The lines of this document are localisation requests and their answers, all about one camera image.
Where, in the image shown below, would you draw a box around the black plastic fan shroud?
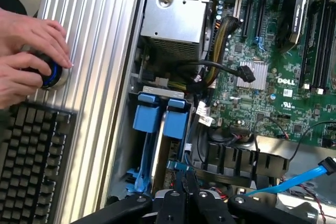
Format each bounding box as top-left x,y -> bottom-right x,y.
192,140 -> 290,186

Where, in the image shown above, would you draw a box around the short blue disk carrier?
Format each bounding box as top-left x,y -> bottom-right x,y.
162,98 -> 190,141

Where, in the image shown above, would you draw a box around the person's left hand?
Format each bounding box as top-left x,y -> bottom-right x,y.
0,7 -> 74,69

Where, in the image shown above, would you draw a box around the black RAM stick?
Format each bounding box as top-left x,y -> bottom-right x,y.
299,5 -> 320,90

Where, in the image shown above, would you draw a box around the yellow and black wire bundle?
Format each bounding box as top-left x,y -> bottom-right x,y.
206,16 -> 244,89

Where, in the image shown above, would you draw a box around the long black expansion slot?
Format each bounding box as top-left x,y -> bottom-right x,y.
255,0 -> 269,40
240,0 -> 256,39

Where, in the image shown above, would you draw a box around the black wire with black plug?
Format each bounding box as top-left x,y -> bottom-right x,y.
176,60 -> 256,83

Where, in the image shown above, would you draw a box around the white wire label tags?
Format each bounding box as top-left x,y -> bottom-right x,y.
195,100 -> 215,127

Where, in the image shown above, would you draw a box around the thin red and black wire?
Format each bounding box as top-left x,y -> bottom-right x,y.
255,116 -> 290,141

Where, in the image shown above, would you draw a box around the black keyboard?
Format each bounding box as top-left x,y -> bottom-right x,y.
0,101 -> 78,224

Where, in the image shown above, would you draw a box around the green Dell motherboard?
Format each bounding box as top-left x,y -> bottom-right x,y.
195,0 -> 336,149

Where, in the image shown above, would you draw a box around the blue drive bay brackets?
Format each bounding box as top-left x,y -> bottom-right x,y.
127,86 -> 195,199

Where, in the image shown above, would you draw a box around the silver finned heat sink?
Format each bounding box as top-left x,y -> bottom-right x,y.
236,60 -> 269,91

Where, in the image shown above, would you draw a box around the long blue disk carrier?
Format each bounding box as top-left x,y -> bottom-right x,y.
125,92 -> 160,194

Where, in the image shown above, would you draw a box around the open grey PC case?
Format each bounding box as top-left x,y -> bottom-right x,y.
96,0 -> 336,224

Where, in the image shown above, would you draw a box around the flat blue data wire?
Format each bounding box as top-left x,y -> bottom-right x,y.
246,156 -> 336,197

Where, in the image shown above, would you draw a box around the twisted red and black wire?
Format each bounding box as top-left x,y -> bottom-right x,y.
298,184 -> 328,222

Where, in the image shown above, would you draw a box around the person's right hand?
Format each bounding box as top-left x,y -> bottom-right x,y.
0,52 -> 53,110

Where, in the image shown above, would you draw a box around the grey metal power supply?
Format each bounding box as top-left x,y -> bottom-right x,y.
140,0 -> 217,62

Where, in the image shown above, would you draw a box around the black round pad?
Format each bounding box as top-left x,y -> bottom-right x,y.
0,0 -> 28,19

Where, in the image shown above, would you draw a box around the black graphics card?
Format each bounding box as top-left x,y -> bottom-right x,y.
276,0 -> 310,54

